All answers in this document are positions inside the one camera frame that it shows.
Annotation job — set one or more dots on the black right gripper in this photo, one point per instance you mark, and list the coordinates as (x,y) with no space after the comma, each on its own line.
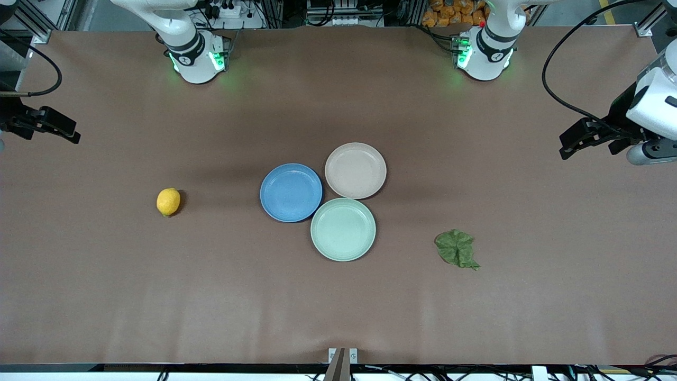
(11,117)

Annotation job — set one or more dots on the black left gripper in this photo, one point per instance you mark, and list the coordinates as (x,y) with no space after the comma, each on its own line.
(618,117)

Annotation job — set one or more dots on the yellow lemon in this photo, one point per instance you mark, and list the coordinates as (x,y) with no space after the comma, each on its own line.
(168,201)

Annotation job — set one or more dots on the green lettuce leaf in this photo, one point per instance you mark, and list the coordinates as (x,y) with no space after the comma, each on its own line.
(456,248)

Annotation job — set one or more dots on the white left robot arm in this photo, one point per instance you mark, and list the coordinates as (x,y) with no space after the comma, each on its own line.
(489,53)

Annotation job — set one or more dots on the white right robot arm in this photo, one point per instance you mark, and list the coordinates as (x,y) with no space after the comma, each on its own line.
(186,48)

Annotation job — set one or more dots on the bag of orange fruit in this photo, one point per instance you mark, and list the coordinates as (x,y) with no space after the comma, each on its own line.
(455,13)

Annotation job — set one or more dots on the white power strip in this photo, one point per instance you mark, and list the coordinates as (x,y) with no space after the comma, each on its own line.
(225,9)

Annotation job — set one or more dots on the beige plate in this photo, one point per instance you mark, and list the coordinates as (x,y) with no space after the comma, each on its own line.
(355,170)

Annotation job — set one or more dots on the blue plate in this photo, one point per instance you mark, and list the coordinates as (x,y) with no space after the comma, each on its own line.
(291,192)

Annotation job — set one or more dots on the pale green plate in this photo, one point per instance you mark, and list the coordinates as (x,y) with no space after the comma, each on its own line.
(343,229)

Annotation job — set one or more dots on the aluminium frame profile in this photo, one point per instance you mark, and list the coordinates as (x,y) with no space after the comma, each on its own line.
(47,24)
(649,24)

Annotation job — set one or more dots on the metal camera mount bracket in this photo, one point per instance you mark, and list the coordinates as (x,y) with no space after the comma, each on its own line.
(341,365)

